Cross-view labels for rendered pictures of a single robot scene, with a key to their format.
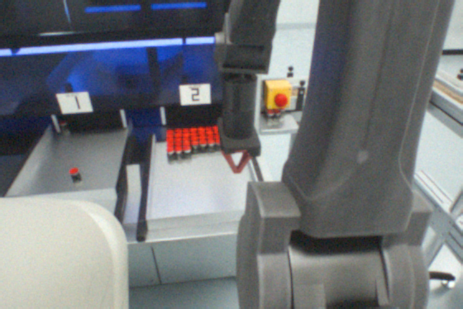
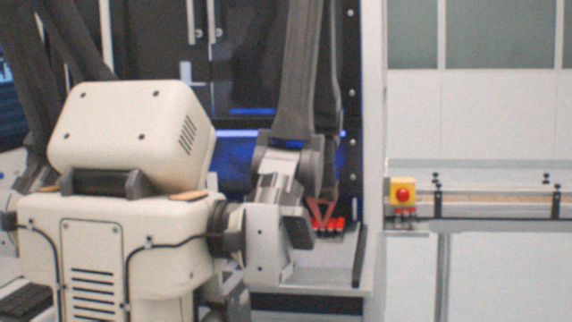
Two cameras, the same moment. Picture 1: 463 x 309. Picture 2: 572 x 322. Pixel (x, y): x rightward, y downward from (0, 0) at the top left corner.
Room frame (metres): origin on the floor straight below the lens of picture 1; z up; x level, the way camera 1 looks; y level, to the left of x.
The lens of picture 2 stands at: (-0.72, -0.34, 1.44)
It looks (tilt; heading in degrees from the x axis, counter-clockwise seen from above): 12 degrees down; 19
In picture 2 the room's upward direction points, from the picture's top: 2 degrees counter-clockwise
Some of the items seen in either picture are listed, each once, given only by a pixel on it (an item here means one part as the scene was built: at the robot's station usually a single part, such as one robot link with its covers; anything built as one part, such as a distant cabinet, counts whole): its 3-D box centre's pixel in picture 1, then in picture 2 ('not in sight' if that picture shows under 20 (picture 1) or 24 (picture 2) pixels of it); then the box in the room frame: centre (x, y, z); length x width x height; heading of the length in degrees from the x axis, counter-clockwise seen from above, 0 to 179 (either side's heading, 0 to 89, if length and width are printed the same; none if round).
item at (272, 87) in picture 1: (276, 92); (402, 190); (0.90, -0.14, 1.00); 0.08 x 0.07 x 0.07; 8
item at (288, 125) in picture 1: (274, 121); (407, 226); (0.95, -0.15, 0.87); 0.14 x 0.13 x 0.02; 8
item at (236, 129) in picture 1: (238, 121); (322, 176); (0.49, -0.01, 1.13); 0.10 x 0.07 x 0.07; 8
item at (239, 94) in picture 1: (239, 88); (322, 148); (0.50, -0.01, 1.19); 0.07 x 0.06 x 0.07; 6
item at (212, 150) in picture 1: (199, 149); (310, 233); (0.73, 0.09, 0.91); 0.18 x 0.02 x 0.05; 98
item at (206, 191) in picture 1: (202, 170); (306, 248); (0.65, 0.07, 0.90); 0.34 x 0.26 x 0.04; 8
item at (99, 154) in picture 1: (78, 156); not in sight; (0.71, 0.43, 0.90); 0.34 x 0.26 x 0.04; 8
